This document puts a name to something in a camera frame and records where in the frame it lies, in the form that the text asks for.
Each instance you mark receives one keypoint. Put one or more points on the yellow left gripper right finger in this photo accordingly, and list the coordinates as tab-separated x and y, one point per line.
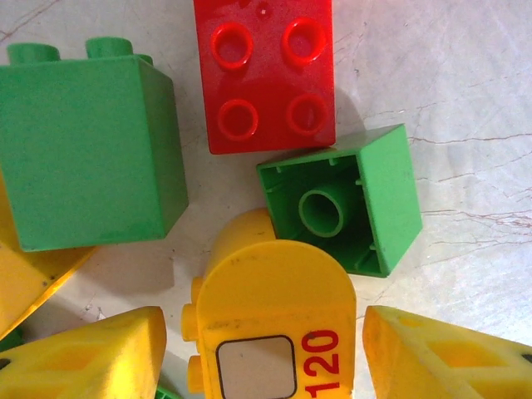
449	365

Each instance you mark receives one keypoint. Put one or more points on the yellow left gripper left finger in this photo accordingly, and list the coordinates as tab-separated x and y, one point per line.
83	365

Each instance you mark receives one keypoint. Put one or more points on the green hollow square brick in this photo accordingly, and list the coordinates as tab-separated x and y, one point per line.
386	195

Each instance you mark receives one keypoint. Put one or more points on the yellow brick with 120 print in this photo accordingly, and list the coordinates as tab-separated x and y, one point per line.
270	291

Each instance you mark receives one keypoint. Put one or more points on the green tall square brick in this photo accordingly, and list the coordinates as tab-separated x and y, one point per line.
83	154

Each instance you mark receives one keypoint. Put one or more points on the red two-by-two brick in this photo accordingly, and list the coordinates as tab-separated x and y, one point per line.
266	83

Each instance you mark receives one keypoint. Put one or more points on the yellow plain brick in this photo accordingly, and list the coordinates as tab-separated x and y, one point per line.
25	278

